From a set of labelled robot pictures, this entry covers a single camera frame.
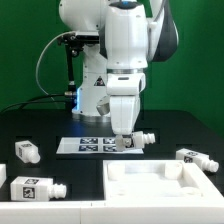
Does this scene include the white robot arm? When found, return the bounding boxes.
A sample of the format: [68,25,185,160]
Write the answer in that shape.
[59,0,179,151]

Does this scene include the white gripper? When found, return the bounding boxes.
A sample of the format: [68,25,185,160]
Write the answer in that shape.
[110,96,140,151]

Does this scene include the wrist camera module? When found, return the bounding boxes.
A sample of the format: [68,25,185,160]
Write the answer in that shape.
[96,96,110,116]

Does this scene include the white marker tag sheet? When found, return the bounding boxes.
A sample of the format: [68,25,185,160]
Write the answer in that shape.
[57,137,143,154]

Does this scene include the white square table top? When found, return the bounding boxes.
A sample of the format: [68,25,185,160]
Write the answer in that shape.
[103,160,223,203]

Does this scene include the white block left edge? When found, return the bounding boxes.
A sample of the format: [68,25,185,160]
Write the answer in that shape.
[0,164,7,188]

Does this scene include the black cables on table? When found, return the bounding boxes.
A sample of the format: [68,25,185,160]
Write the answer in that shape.
[0,93,78,116]

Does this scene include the grey camera cable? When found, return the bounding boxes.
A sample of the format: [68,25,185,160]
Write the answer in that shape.
[35,31,75,110]

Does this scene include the white L-shaped obstacle fence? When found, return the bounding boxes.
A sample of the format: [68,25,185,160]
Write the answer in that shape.
[0,202,224,224]

